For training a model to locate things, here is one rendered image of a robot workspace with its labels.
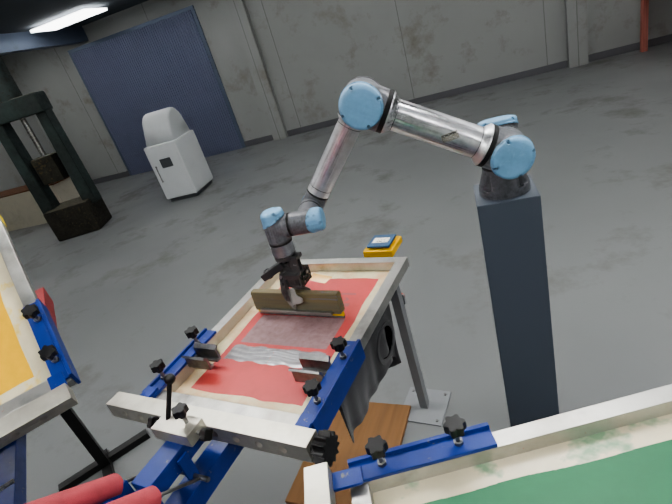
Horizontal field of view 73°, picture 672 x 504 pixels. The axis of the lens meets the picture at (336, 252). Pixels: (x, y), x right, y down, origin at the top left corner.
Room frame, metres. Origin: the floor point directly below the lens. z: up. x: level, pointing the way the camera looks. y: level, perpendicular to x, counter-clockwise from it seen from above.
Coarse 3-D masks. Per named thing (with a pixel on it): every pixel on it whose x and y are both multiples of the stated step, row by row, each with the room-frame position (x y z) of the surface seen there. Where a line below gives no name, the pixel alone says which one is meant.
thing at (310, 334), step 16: (336, 288) 1.46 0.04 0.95; (352, 288) 1.42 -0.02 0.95; (368, 288) 1.39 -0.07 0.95; (352, 304) 1.32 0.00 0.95; (304, 320) 1.31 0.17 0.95; (320, 320) 1.28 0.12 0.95; (336, 320) 1.26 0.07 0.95; (352, 320) 1.23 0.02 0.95; (288, 336) 1.25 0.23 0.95; (304, 336) 1.22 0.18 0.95; (320, 336) 1.20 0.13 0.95; (336, 336) 1.17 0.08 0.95; (272, 368) 1.11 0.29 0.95; (288, 368) 1.09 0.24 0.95; (256, 384) 1.07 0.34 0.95; (272, 384) 1.04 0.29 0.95; (288, 384) 1.02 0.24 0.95; (272, 400) 0.98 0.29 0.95; (288, 400) 0.96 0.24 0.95; (304, 400) 0.94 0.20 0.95
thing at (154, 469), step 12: (168, 444) 0.84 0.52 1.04; (180, 444) 0.83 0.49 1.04; (156, 456) 0.81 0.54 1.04; (168, 456) 0.80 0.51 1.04; (180, 456) 0.81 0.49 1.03; (192, 456) 0.83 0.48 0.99; (144, 468) 0.79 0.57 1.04; (156, 468) 0.78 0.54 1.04; (168, 468) 0.78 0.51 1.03; (180, 468) 0.79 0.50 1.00; (144, 480) 0.75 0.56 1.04; (156, 480) 0.75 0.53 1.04; (168, 480) 0.76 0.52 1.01
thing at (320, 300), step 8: (256, 296) 1.43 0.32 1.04; (264, 296) 1.41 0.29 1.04; (272, 296) 1.39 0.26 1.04; (280, 296) 1.37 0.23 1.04; (304, 296) 1.31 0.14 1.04; (312, 296) 1.30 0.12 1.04; (320, 296) 1.28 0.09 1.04; (328, 296) 1.26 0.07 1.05; (336, 296) 1.25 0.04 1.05; (256, 304) 1.44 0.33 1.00; (264, 304) 1.42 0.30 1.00; (272, 304) 1.40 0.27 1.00; (280, 304) 1.38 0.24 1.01; (288, 304) 1.36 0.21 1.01; (296, 304) 1.34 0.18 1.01; (304, 304) 1.32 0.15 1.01; (312, 304) 1.30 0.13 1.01; (320, 304) 1.28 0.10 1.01; (328, 304) 1.27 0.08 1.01; (336, 304) 1.25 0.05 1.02; (336, 312) 1.25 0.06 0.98
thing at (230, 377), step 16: (320, 288) 1.49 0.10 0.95; (256, 320) 1.41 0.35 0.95; (272, 320) 1.38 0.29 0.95; (288, 320) 1.35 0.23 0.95; (240, 336) 1.34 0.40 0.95; (256, 336) 1.31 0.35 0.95; (272, 336) 1.28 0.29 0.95; (224, 352) 1.28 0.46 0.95; (224, 368) 1.19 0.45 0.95; (240, 368) 1.16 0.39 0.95; (256, 368) 1.14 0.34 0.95; (208, 384) 1.14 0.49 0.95; (224, 384) 1.11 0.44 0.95; (240, 384) 1.09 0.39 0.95
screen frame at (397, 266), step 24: (312, 264) 1.64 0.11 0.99; (336, 264) 1.58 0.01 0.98; (360, 264) 1.52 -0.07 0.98; (384, 264) 1.47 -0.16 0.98; (408, 264) 1.45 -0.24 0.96; (264, 288) 1.60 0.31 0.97; (384, 288) 1.30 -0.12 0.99; (240, 312) 1.46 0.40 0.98; (216, 336) 1.34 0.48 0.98; (360, 336) 1.08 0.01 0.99; (216, 408) 0.97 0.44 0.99; (240, 408) 0.94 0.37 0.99; (264, 408) 0.92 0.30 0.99
